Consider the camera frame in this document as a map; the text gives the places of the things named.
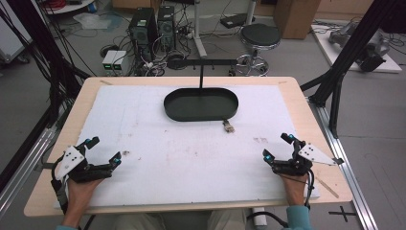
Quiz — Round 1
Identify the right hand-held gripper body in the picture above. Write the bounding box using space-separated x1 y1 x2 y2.
271 142 346 177

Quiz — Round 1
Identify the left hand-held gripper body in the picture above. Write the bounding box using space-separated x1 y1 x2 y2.
54 145 115 184

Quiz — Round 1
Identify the person's left hand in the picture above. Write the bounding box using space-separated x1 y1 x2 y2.
62 176 105 212

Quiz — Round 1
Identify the person's right hand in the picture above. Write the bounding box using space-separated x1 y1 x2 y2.
280 172 311 207

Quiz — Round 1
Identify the thin wooden stick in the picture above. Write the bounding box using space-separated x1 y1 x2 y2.
315 176 340 199

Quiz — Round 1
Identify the small metallic clasp item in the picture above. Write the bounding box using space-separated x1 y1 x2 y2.
222 119 236 134

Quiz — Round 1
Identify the white power strip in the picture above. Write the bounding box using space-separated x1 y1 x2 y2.
252 207 269 230

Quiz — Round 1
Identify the person's left leg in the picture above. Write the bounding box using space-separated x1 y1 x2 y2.
112 211 190 230

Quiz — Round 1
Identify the person's leg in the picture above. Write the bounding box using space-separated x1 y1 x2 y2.
112 211 190 230
205 209 248 230

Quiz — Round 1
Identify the person's right leg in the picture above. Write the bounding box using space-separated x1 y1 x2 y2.
205 209 248 230

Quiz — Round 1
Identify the white foam board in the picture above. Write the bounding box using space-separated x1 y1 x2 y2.
53 84 321 210

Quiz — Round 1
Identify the white power supply unit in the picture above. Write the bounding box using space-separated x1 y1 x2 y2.
101 50 119 76
112 50 129 76

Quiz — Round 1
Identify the black stand with oval tray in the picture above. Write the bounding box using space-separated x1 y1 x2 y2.
163 57 240 123

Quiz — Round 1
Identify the white platform board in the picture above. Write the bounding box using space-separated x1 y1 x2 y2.
310 23 403 75

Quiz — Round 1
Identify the black round stool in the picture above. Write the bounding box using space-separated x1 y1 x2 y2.
235 22 282 77

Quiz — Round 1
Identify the grey robot equipment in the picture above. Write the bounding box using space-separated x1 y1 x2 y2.
327 21 392 73

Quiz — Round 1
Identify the brown cardboard box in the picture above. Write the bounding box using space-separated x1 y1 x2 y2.
273 0 322 40

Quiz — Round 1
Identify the large black computer tower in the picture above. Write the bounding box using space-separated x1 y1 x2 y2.
127 7 159 61

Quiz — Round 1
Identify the black flat device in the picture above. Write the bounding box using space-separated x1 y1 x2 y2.
219 12 257 30

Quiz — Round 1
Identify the slim black computer tower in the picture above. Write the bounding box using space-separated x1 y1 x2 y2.
156 4 176 52

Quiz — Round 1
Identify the white desk leg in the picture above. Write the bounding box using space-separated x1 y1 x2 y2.
192 0 209 58

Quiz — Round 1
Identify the left hand-held gripper cable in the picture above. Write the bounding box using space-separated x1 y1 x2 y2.
50 155 71 216

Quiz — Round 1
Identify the hand-held gripper cable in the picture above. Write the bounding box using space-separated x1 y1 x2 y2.
50 155 71 216
277 168 316 211

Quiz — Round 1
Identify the aluminium rail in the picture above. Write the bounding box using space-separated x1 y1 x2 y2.
307 95 379 230
0 126 60 219

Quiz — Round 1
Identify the right hand-held gripper cable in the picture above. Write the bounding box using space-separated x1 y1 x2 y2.
277 168 316 211

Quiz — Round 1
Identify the black floor cable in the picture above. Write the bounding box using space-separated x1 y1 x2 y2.
246 210 290 229

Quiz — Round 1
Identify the bundle of black cables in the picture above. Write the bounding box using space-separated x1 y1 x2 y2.
34 0 97 106

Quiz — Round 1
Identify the black metal frame strut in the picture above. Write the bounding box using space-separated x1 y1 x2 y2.
0 0 92 128
300 0 406 139

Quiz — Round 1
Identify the tangle of floor cables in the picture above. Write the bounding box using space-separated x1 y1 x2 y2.
99 32 195 78

